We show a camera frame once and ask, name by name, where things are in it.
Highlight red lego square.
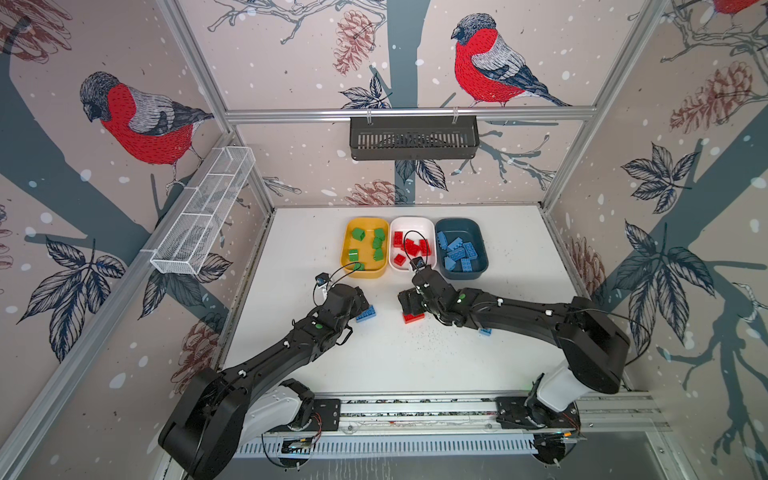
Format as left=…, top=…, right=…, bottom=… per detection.
left=419, top=239, right=432, bottom=258

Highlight black hanging wire basket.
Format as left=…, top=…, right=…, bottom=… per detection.
left=349, top=116, right=480, bottom=161

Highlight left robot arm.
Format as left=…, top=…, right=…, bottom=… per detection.
left=158, top=283, right=370, bottom=479

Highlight yellow plastic bin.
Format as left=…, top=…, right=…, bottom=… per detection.
left=340, top=217, right=389, bottom=279

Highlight white mesh wall shelf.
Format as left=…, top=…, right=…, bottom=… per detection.
left=150, top=146, right=255, bottom=275

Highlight aluminium front rail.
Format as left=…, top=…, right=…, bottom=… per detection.
left=315, top=391, right=671, bottom=436

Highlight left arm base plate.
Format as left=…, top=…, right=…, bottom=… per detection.
left=287, top=398, right=341, bottom=432

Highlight white plastic bin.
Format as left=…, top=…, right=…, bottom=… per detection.
left=389, top=216, right=437, bottom=272

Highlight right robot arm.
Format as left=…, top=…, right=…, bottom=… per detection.
left=398, top=257, right=630, bottom=430

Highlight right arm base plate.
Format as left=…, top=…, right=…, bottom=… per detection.
left=495, top=396, right=581, bottom=431

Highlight dark teal plastic bin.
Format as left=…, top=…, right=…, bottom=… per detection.
left=435, top=217, right=489, bottom=281

